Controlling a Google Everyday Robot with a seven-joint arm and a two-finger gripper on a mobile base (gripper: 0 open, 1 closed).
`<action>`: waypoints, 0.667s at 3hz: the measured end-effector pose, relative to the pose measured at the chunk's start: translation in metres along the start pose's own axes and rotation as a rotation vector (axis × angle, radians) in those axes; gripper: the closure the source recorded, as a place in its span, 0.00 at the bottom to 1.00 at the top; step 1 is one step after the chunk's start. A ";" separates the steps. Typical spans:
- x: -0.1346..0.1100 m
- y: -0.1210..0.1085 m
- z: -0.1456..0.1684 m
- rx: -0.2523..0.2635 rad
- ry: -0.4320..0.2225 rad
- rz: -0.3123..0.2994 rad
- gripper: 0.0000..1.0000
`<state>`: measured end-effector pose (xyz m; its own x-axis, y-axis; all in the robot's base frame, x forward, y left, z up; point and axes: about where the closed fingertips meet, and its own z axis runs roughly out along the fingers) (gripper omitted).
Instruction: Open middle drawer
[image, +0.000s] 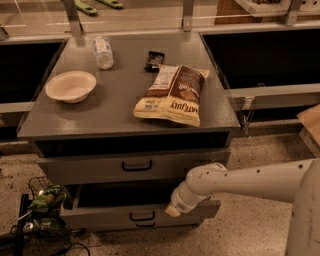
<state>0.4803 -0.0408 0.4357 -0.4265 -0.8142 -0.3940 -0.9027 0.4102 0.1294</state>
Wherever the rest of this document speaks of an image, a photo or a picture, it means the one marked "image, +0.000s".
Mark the grey drawer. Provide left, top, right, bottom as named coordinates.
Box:
left=37, top=148, right=231, bottom=185
left=61, top=179, right=221, bottom=229
left=86, top=222, right=202, bottom=232

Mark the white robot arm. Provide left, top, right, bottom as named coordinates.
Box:
left=166, top=158, right=320, bottom=256

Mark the grey bottom drawer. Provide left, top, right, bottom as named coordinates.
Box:
left=86, top=222, right=202, bottom=232

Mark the grey top drawer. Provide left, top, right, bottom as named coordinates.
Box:
left=37, top=148, right=231, bottom=185

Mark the grey drawer cabinet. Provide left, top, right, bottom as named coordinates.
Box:
left=16, top=31, right=241, bottom=233

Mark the brown cream chip bag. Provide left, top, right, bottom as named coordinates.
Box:
left=133, top=65, right=210, bottom=127

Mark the green snack bag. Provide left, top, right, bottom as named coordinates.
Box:
left=29, top=185, right=66, bottom=213

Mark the black snack bar wrapper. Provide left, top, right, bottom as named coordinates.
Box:
left=144, top=51, right=165, bottom=72

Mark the white paper bowl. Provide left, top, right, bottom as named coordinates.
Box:
left=45, top=71, right=97, bottom=104

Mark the brown cardboard box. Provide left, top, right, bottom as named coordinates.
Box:
left=297, top=104, right=320, bottom=145

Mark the clear plastic water bottle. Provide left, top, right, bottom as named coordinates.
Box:
left=93, top=36, right=114, bottom=70

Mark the green tool right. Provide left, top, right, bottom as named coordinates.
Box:
left=98, top=0, right=123, bottom=9

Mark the green tool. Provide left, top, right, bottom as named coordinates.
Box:
left=98, top=0, right=123, bottom=9
left=74, top=0, right=98, bottom=16

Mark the green tool left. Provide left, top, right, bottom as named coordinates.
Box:
left=74, top=0, right=98, bottom=16

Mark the black wire basket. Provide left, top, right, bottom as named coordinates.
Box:
left=28, top=176, right=52, bottom=199

